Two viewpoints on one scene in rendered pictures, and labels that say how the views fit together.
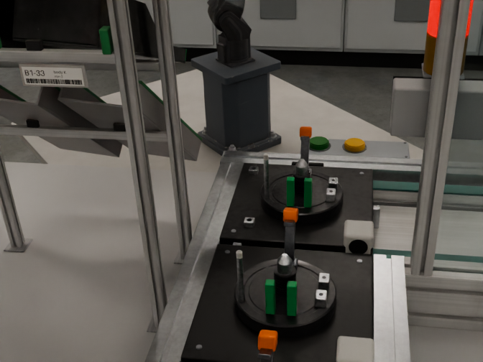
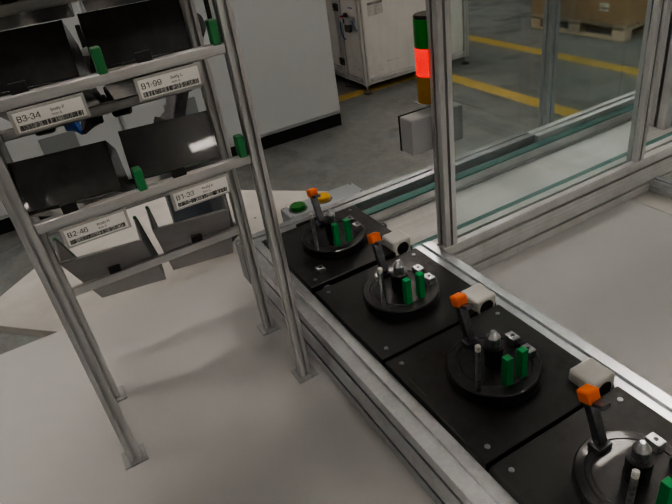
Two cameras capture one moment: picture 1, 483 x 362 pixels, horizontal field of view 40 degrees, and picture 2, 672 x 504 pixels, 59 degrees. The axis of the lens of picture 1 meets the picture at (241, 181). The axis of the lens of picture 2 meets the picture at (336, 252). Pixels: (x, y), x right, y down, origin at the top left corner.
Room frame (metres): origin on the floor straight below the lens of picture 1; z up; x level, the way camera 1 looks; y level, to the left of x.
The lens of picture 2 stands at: (0.05, 0.54, 1.63)
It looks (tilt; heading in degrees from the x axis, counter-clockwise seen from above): 32 degrees down; 325
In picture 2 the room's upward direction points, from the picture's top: 9 degrees counter-clockwise
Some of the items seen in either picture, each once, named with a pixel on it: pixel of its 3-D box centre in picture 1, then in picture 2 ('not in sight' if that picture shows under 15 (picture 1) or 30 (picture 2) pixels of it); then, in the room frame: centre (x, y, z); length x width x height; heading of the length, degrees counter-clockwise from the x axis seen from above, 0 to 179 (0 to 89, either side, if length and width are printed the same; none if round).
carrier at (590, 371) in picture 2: not in sight; (493, 351); (0.46, -0.01, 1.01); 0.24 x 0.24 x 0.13; 79
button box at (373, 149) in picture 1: (353, 160); (324, 209); (1.14, -0.22, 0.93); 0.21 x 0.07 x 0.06; 79
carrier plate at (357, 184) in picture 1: (301, 205); (335, 245); (0.95, -0.10, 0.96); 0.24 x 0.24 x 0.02; 79
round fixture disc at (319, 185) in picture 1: (301, 195); (333, 238); (0.95, -0.10, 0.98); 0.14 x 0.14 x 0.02
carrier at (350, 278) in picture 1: (284, 277); (399, 278); (0.70, -0.05, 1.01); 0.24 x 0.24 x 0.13; 79
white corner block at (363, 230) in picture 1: (358, 238); (396, 244); (0.83, -0.18, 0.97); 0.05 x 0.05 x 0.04; 79
